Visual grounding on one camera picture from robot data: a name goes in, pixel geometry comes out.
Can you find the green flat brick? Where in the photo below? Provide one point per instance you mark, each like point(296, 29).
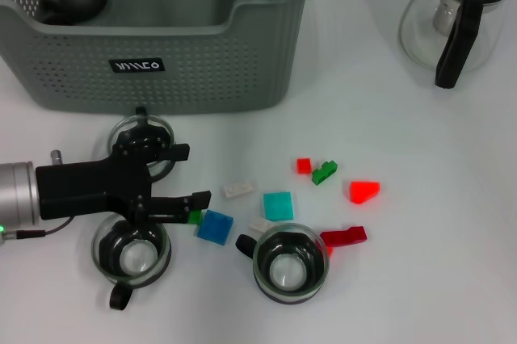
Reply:
point(196, 218)

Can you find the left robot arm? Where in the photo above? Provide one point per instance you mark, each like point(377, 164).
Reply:
point(18, 198)

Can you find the grey-green perforated storage bin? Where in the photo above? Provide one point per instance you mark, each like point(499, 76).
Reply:
point(202, 69)

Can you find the glass teacup black holder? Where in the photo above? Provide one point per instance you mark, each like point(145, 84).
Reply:
point(159, 166)
point(288, 271)
point(133, 259)

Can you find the small orange-red stud brick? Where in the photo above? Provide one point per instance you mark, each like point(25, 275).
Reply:
point(329, 251)

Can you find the blue square plate brick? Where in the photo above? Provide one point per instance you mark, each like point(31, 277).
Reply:
point(215, 227)

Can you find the dark red long brick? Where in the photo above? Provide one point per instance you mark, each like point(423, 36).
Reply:
point(345, 236)

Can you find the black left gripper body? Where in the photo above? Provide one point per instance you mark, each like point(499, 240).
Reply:
point(89, 188)

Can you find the teal square plate brick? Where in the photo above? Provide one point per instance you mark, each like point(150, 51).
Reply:
point(278, 206)

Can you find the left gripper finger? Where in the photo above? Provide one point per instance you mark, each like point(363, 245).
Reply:
point(200, 200)
point(179, 152)

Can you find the small red square brick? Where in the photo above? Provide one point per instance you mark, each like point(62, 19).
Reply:
point(304, 165)

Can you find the green stepped brick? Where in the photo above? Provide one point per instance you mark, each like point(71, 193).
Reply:
point(324, 173)

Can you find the white two-stud brick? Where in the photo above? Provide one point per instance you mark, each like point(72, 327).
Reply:
point(238, 190)
point(257, 223)

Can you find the orange-red wedge brick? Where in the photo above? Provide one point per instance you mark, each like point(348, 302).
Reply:
point(363, 191)

